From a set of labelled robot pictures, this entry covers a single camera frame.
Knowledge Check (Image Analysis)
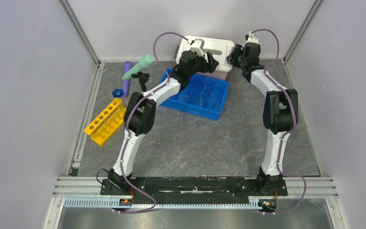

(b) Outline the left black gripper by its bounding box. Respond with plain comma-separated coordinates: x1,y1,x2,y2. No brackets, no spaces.
187,52,218,78

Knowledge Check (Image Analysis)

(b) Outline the white plastic lid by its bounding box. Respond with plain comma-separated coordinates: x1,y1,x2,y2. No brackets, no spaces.
186,36,235,73

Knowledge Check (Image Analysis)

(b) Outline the pink plastic bin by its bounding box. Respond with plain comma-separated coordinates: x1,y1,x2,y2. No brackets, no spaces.
199,71,228,81

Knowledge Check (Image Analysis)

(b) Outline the blue funnel with stem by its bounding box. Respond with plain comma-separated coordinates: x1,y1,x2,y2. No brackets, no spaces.
112,89,124,98

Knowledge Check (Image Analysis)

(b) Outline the yellow test tube rack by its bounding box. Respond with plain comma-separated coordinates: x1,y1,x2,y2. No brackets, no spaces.
84,98,126,147

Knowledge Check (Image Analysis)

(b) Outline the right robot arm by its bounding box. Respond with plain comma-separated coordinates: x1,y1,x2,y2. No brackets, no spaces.
226,42,298,195

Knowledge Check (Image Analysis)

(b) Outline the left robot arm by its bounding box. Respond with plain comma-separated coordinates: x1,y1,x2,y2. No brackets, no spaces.
102,51,219,194

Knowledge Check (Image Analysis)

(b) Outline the blue divided plastic tray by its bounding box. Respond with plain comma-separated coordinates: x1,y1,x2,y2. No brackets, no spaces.
161,74,229,120

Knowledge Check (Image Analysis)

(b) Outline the green foam cylinder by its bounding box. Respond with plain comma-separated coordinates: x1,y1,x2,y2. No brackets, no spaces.
122,54,154,80

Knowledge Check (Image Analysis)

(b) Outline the purple foam cylinder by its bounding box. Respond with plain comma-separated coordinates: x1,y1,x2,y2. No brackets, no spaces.
122,61,133,97

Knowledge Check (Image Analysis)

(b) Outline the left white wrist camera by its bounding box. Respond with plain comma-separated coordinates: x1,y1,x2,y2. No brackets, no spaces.
189,39,204,57

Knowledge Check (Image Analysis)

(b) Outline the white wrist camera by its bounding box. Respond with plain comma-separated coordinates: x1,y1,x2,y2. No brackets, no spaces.
189,39,204,57
245,31,259,44

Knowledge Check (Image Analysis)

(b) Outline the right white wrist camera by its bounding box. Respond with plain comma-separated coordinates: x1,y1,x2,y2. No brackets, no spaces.
245,31,259,44

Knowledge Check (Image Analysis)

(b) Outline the grey bin latch handle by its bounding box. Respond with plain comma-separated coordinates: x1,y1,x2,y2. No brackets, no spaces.
173,45,181,62

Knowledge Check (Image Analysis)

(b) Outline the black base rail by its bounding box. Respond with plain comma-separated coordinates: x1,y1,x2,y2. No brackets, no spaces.
100,177,288,206

